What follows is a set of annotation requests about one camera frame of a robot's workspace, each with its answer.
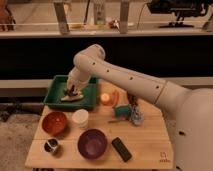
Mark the black brush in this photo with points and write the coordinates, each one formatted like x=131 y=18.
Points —
x=70 y=92

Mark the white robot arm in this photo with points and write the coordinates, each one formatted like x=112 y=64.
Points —
x=193 y=109

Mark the green plastic tray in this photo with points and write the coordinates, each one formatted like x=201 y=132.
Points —
x=56 y=92

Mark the orange round fruit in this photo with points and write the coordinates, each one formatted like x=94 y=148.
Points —
x=105 y=98

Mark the dark red pinecone object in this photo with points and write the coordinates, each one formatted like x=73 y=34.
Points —
x=133 y=100

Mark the green sponge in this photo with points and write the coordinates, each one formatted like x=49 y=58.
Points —
x=124 y=110

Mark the white cup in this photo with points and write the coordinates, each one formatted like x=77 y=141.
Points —
x=80 y=118

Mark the grey crumpled cloth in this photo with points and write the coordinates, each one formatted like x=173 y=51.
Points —
x=136 y=116

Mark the purple bowl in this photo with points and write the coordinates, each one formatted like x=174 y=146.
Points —
x=92 y=144

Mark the black rectangular remote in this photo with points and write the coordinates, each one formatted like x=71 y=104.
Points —
x=121 y=149

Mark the orange bowl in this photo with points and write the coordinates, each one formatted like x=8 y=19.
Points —
x=54 y=123

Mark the small metal tin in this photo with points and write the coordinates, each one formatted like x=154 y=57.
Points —
x=51 y=146

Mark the black monitor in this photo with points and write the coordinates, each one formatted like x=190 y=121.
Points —
x=181 y=9

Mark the right metal post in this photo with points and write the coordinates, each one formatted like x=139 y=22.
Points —
x=124 y=12

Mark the metal post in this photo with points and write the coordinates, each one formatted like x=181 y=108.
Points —
x=61 y=17
x=124 y=12

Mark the left metal post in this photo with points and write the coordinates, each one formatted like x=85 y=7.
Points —
x=61 y=17

